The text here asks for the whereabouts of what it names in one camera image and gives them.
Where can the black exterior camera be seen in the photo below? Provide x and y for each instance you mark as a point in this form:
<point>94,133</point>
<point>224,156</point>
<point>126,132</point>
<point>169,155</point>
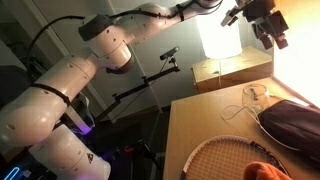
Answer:
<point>169,52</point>

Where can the clear glass jar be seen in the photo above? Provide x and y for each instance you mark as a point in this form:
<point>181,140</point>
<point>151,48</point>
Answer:
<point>261,96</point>

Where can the orange terry towel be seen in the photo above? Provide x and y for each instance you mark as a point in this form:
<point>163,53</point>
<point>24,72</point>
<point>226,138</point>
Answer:
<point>263,171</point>

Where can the dark zippered pouch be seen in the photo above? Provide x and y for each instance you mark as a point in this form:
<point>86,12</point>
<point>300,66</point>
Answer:
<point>293,126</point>

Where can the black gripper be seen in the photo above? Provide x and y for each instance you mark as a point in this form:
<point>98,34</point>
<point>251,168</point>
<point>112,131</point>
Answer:
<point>266,16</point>

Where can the tennis racket with white frame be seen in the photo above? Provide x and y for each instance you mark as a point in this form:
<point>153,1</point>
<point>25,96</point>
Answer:
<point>226,160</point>

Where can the black tripod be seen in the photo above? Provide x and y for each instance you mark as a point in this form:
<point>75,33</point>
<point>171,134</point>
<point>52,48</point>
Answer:
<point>143,150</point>

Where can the blue neon light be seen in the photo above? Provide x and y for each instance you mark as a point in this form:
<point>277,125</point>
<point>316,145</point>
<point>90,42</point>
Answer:
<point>11,173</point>

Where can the wooden side box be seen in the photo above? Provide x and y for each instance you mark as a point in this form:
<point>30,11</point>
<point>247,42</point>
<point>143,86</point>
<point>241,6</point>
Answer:
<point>233,66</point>

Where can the black camera stand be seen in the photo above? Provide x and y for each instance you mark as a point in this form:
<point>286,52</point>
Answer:
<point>140,87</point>

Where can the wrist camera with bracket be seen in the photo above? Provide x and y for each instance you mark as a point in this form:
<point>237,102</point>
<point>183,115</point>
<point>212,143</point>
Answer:
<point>230,16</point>

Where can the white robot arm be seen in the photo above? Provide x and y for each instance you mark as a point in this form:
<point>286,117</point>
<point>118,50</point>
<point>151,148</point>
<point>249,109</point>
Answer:
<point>50,100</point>

